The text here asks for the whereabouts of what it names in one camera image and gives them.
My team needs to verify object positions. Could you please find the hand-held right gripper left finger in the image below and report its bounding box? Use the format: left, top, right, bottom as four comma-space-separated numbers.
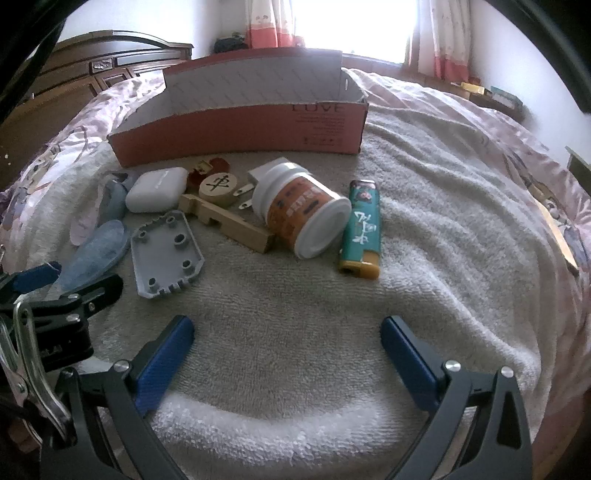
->
39, 315, 195, 480

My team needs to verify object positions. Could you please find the metal spring clip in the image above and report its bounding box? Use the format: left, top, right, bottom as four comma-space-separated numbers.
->
0, 298, 72, 439

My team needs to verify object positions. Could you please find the white earbud case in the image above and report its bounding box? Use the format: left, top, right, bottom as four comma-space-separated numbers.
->
124, 167, 189, 214

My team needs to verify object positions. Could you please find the thin black cable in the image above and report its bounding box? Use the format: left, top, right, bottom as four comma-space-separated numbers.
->
0, 18, 70, 125

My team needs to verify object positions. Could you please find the white towel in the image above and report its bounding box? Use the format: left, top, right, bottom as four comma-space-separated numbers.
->
18, 111, 583, 480

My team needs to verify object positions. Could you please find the grey plastic plate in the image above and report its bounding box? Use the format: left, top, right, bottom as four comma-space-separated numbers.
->
130, 210, 205, 300

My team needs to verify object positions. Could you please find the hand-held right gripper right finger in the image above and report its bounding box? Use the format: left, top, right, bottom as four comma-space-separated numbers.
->
379, 316, 539, 480

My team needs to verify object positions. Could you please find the notched wooden block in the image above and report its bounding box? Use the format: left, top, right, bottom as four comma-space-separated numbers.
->
179, 193, 276, 254

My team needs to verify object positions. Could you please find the red cardboard box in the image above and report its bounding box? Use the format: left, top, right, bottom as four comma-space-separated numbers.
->
107, 46, 370, 168

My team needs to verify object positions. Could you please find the dark wooden headboard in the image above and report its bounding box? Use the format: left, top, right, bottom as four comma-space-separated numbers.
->
0, 30, 195, 190

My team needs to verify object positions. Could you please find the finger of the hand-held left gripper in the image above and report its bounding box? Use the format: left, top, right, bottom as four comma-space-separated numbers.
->
0, 261, 63, 296
55, 273, 124, 324

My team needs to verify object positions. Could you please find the pink printed quilt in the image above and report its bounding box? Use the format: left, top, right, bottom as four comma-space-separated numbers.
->
0, 67, 591, 296

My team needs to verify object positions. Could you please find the white bottle with orange label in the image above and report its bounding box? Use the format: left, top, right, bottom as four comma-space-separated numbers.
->
252, 162, 353, 259

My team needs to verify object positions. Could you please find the small red toy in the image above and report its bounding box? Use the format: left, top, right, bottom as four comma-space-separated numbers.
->
187, 156, 230, 191

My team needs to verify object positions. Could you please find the dark bag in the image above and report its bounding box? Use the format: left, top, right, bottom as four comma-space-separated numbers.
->
213, 32, 250, 54

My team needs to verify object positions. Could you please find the teal and yellow lighter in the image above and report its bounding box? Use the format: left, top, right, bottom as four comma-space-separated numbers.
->
339, 179, 382, 281

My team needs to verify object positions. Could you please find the dark box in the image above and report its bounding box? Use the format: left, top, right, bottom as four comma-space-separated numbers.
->
566, 145, 591, 185

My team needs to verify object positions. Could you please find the white charger plug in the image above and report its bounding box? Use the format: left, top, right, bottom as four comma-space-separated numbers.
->
235, 157, 289, 213

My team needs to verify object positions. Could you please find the stack of teal books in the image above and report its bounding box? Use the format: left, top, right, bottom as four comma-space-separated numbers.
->
489, 85, 526, 121

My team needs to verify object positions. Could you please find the round wooden chess piece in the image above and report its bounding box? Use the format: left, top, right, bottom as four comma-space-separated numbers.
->
198, 172, 237, 209

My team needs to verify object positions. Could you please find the pink and white curtain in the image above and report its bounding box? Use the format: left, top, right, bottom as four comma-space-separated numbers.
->
245, 0, 305, 49
418, 0, 476, 84

